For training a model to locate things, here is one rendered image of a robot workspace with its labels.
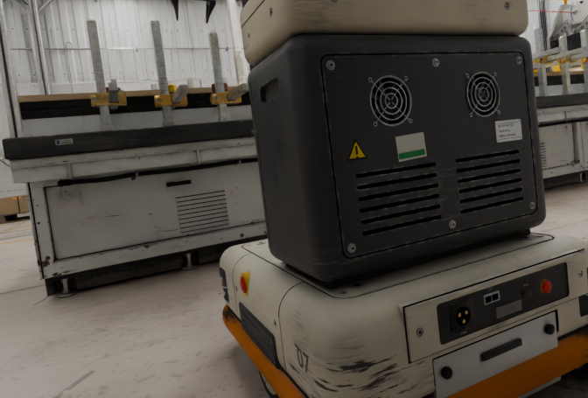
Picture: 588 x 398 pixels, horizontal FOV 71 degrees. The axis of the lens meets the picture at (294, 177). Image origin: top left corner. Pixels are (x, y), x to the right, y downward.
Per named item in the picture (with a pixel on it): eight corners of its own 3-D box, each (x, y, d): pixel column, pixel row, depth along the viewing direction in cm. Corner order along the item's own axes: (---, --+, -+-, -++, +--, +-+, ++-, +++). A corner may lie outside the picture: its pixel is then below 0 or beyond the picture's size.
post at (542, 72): (548, 97, 280) (542, 26, 277) (544, 98, 278) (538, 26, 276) (543, 98, 283) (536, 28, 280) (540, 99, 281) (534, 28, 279)
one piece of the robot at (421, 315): (592, 294, 75) (588, 248, 74) (412, 366, 58) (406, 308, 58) (578, 290, 77) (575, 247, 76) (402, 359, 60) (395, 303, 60)
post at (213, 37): (230, 135, 190) (216, 31, 188) (223, 135, 189) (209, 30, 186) (228, 135, 193) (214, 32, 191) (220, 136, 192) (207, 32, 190)
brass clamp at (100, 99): (127, 103, 171) (125, 91, 171) (91, 105, 166) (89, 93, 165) (126, 106, 177) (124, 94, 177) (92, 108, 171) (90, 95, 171)
